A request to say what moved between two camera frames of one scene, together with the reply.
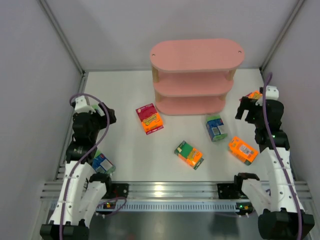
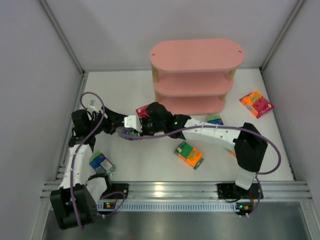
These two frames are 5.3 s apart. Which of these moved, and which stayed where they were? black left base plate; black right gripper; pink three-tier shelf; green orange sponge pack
Moved: black right gripper
Stayed: green orange sponge pack; pink three-tier shelf; black left base plate
